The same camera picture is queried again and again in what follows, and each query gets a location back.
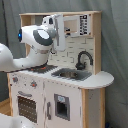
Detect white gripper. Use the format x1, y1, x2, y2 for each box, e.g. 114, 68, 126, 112
42, 15, 57, 38

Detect white microwave door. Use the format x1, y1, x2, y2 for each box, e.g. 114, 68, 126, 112
54, 14, 66, 51

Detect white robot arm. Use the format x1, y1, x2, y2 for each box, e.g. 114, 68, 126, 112
0, 14, 59, 128

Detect wooden toy kitchen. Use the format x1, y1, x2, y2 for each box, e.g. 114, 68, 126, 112
9, 11, 114, 128

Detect black stovetop red burners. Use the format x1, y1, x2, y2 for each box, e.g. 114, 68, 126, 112
21, 65, 57, 74

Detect black toy faucet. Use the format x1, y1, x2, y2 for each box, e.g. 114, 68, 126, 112
75, 51, 93, 70

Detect grey toy sink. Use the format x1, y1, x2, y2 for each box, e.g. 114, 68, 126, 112
52, 68, 92, 81

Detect right stove knob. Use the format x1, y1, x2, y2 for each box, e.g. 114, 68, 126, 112
30, 81, 37, 88

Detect stove knob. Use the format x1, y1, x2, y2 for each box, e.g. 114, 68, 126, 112
11, 76, 19, 83
30, 81, 37, 88

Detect left stove knob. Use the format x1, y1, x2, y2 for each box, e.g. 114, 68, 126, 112
11, 76, 19, 83

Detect fridge door with dispenser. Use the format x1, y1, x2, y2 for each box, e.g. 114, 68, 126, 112
45, 81, 82, 128

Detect oven door with window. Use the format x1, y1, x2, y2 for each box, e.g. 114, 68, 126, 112
11, 87, 42, 126

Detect grey fridge door handle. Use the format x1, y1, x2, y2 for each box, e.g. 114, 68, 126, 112
47, 102, 51, 120

